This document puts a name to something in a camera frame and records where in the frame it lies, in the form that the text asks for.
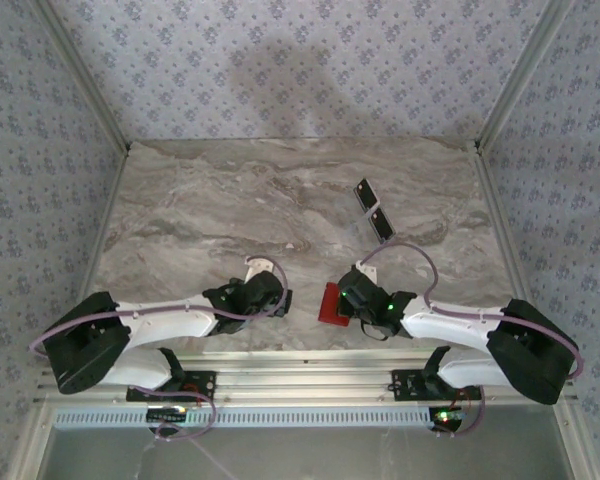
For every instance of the red card holder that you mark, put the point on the red card holder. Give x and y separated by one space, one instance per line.
330 304

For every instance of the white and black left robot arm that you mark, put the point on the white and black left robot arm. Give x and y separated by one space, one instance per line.
165 321

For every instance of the black VIP credit card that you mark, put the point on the black VIP credit card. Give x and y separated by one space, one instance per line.
382 223
369 194

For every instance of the aluminium extrusion base rails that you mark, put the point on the aluminium extrusion base rails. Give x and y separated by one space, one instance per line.
305 372

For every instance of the black controller board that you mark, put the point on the black controller board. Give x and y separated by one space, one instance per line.
447 416
167 415

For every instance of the grey metal panel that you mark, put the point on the grey metal panel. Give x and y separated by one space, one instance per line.
330 455

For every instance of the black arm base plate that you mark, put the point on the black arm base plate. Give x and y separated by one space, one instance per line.
405 385
205 382

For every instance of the aluminium table side rail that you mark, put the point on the aluminium table side rail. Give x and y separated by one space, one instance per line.
100 235
511 250

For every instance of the aluminium corner post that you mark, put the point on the aluminium corner post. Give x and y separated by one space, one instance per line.
520 75
90 80

